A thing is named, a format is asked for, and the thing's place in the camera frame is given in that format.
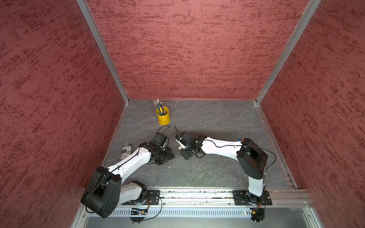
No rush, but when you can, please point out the right aluminium corner post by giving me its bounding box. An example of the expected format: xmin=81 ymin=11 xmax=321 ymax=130
xmin=256 ymin=0 xmax=321 ymax=106

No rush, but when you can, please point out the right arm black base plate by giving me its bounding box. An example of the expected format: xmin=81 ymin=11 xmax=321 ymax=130
xmin=233 ymin=190 xmax=272 ymax=207

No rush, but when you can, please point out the left aluminium corner post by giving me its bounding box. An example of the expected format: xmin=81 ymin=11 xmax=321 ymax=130
xmin=77 ymin=0 xmax=130 ymax=104

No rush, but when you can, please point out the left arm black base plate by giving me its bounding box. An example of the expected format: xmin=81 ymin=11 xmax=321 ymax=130
xmin=132 ymin=190 xmax=160 ymax=206

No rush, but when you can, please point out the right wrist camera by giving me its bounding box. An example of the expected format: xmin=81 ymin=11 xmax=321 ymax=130
xmin=175 ymin=132 xmax=198 ymax=147

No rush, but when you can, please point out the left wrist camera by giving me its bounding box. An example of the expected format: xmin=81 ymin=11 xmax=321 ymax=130
xmin=150 ymin=132 xmax=169 ymax=148

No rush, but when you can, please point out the aluminium corner post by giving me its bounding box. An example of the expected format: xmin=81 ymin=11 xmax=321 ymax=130
xmin=77 ymin=0 xmax=130 ymax=104
xmin=256 ymin=0 xmax=321 ymax=106

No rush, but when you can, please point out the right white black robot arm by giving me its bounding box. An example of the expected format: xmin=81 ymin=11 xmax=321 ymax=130
xmin=175 ymin=132 xmax=269 ymax=204

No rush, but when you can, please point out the bundle of coloured pencils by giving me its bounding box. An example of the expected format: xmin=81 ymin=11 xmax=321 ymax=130
xmin=154 ymin=99 xmax=166 ymax=116

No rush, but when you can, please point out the yellow pencil cup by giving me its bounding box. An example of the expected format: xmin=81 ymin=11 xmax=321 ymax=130
xmin=156 ymin=106 xmax=170 ymax=125

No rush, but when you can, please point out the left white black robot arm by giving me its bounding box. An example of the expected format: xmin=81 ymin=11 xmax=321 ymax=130
xmin=80 ymin=142 xmax=175 ymax=219

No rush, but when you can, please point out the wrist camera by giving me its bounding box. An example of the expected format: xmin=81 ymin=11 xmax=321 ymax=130
xmin=150 ymin=132 xmax=169 ymax=148
xmin=175 ymin=132 xmax=198 ymax=147

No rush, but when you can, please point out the aluminium front rail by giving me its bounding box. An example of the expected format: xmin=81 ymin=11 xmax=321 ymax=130
xmin=148 ymin=187 xmax=313 ymax=208

